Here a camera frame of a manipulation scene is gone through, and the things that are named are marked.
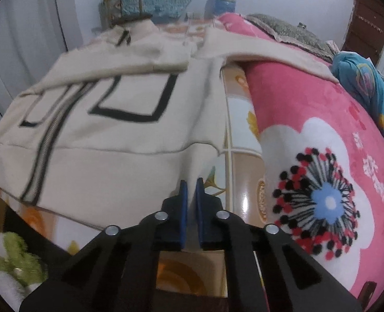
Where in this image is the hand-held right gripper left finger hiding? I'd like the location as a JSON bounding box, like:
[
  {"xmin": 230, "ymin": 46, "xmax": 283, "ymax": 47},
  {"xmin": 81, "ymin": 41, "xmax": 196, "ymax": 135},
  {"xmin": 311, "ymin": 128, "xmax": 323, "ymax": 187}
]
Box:
[{"xmin": 19, "ymin": 180, "xmax": 189, "ymax": 312}]

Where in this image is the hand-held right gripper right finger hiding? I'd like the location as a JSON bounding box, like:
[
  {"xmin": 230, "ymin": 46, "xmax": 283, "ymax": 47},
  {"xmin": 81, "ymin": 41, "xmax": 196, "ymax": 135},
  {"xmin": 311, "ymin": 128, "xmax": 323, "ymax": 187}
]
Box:
[{"xmin": 196, "ymin": 177, "xmax": 363, "ymax": 312}]

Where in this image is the cream zip jacket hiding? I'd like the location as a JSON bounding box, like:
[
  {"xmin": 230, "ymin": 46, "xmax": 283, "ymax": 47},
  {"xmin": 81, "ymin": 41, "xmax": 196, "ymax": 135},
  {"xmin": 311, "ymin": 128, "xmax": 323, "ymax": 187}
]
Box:
[{"xmin": 0, "ymin": 19, "xmax": 339, "ymax": 231}]

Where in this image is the pink floral blanket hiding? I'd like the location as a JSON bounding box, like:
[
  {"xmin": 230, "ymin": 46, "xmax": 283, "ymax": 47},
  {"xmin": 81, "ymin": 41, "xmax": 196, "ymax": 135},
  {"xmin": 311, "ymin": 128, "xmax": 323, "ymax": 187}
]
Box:
[{"xmin": 216, "ymin": 12, "xmax": 384, "ymax": 303}]

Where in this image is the green plush toy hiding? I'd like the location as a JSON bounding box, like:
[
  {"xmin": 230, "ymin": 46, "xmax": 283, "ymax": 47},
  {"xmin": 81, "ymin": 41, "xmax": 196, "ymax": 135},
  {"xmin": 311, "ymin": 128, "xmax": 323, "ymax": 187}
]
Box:
[{"xmin": 0, "ymin": 231, "xmax": 48, "ymax": 300}]

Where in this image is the grey-green lace-trimmed pillow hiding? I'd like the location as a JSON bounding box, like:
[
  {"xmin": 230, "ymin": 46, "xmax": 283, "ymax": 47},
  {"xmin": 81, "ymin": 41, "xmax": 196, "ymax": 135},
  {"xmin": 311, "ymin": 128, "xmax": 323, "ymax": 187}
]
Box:
[{"xmin": 246, "ymin": 14, "xmax": 334, "ymax": 64}]

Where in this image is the blue floral quilt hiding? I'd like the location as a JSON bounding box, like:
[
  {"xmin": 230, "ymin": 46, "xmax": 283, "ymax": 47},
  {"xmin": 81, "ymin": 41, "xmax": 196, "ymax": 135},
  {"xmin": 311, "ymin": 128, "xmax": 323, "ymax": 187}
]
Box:
[{"xmin": 330, "ymin": 51, "xmax": 384, "ymax": 157}]

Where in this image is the blue water jug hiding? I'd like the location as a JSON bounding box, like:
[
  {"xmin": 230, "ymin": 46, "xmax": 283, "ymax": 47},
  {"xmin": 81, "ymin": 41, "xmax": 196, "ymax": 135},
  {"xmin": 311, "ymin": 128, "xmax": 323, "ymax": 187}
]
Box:
[{"xmin": 205, "ymin": 0, "xmax": 238, "ymax": 20}]

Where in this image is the white curtain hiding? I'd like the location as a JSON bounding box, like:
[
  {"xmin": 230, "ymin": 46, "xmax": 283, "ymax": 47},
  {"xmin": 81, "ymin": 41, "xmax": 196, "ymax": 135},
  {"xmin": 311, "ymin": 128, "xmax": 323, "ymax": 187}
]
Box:
[{"xmin": 0, "ymin": 0, "xmax": 74, "ymax": 111}]

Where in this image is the brown wooden door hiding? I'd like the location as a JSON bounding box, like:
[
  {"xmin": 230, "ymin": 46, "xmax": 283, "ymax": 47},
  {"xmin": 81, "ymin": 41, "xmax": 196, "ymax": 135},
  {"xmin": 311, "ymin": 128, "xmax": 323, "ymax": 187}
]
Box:
[{"xmin": 343, "ymin": 0, "xmax": 384, "ymax": 67}]

